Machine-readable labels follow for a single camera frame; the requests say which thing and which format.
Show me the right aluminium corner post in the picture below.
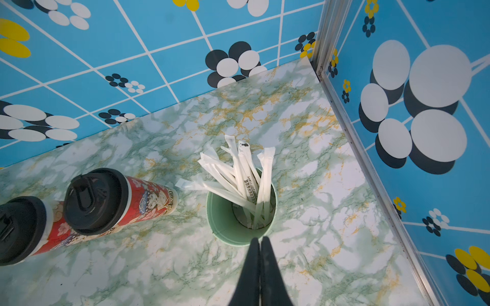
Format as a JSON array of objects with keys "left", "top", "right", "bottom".
[{"left": 313, "top": 1, "right": 446, "bottom": 305}]

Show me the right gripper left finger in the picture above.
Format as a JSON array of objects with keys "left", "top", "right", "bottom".
[{"left": 229, "top": 238, "right": 260, "bottom": 306}]

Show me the white wrapped straws bundle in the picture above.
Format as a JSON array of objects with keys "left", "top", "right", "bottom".
[{"left": 176, "top": 135, "right": 276, "bottom": 230}]

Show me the red cup black lid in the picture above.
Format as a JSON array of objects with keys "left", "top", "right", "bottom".
[
  {"left": 63, "top": 168, "right": 178, "bottom": 236},
  {"left": 1, "top": 196, "right": 77, "bottom": 266}
]

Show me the red cup black lid right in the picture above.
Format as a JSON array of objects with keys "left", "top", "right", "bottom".
[{"left": 63, "top": 168, "right": 178, "bottom": 236}]

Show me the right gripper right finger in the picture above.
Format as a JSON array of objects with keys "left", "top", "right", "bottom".
[{"left": 260, "top": 237, "right": 293, "bottom": 306}]

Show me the red cup black lid left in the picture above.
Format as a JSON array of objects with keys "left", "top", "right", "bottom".
[{"left": 1, "top": 196, "right": 77, "bottom": 266}]

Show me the green straw holder cup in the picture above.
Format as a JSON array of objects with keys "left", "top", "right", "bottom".
[{"left": 206, "top": 184, "right": 278, "bottom": 247}]

